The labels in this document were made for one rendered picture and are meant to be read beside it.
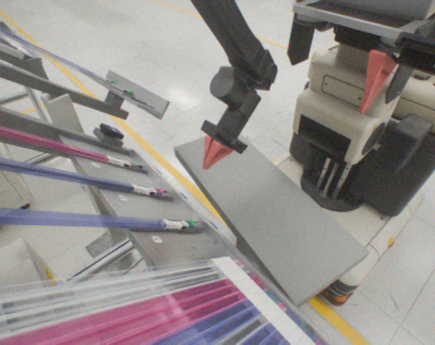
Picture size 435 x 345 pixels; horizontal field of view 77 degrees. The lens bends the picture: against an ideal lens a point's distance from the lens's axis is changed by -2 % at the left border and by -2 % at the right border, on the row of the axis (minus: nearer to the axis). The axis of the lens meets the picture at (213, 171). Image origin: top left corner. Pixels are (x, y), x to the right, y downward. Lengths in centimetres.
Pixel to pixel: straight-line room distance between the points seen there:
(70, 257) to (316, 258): 114
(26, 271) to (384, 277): 136
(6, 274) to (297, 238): 67
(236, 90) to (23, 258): 60
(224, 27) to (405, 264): 136
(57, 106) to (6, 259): 41
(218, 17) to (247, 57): 10
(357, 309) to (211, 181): 87
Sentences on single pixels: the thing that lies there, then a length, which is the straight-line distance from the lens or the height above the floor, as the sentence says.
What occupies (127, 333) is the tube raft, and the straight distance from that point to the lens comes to 28.
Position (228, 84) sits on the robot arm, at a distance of 56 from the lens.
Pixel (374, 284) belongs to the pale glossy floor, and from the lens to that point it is 148.
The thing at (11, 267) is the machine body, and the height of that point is 62.
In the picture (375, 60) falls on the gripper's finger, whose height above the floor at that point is 106.
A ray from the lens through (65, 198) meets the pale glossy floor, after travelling 177.
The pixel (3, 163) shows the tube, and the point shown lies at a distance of 44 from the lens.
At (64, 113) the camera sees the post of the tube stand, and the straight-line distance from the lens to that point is 90.
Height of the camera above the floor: 120
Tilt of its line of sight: 45 degrees down
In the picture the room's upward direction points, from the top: straight up
